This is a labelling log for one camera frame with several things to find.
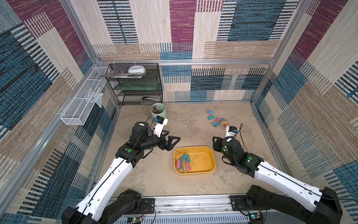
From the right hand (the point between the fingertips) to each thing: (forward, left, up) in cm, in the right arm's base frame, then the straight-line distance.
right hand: (213, 137), depth 79 cm
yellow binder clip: (-12, +16, -16) cm, 26 cm away
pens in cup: (+23, +36, 0) cm, 42 cm away
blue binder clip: (+35, -5, -18) cm, 40 cm away
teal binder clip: (-5, +16, -13) cm, 21 cm away
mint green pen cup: (+23, +31, -3) cm, 39 cm away
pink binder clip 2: (-10, +14, -16) cm, 24 cm away
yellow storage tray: (-6, +3, -19) cm, 20 cm away
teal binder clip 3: (+21, -8, -17) cm, 28 cm away
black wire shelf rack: (+47, +52, +3) cm, 70 cm away
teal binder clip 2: (+28, -5, -17) cm, 33 cm away
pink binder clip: (-9, +20, -14) cm, 26 cm away
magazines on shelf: (+39, +56, +16) cm, 70 cm away
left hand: (-3, +22, +8) cm, 24 cm away
